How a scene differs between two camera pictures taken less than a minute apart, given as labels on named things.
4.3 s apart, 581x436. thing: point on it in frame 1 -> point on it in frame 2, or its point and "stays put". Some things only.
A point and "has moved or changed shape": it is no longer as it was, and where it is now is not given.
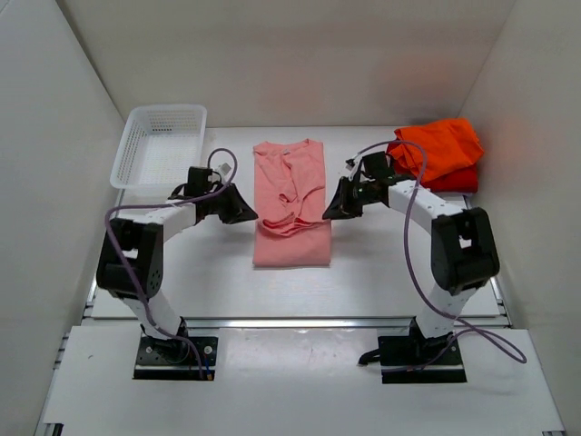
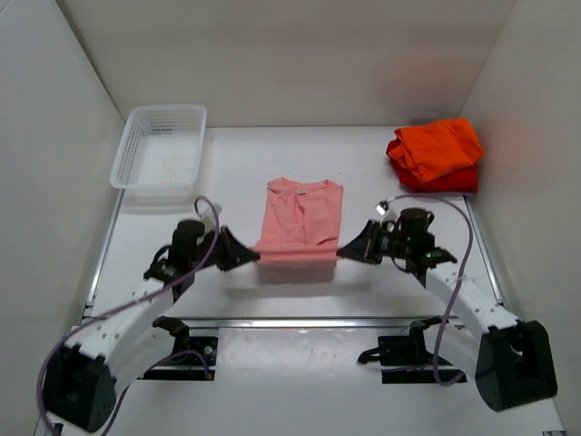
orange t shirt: (448, 145) stays put
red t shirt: (462, 180) stays put
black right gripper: (340, 207) -> (364, 247)
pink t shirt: (290, 183) has moved or changed shape
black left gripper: (240, 210) -> (236, 252)
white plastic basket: (160, 143) stays put
